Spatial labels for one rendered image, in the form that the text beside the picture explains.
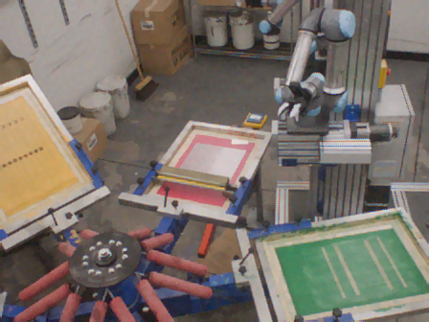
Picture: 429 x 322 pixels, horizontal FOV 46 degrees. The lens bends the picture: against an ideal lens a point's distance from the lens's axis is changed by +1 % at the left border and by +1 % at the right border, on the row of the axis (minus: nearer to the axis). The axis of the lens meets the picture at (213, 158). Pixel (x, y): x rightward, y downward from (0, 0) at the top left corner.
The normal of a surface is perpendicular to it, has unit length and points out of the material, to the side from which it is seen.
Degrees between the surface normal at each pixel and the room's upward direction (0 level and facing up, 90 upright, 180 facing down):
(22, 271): 0
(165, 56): 89
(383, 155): 90
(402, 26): 90
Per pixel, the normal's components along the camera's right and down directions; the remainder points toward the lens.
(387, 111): -0.09, -0.78
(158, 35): -0.29, 0.61
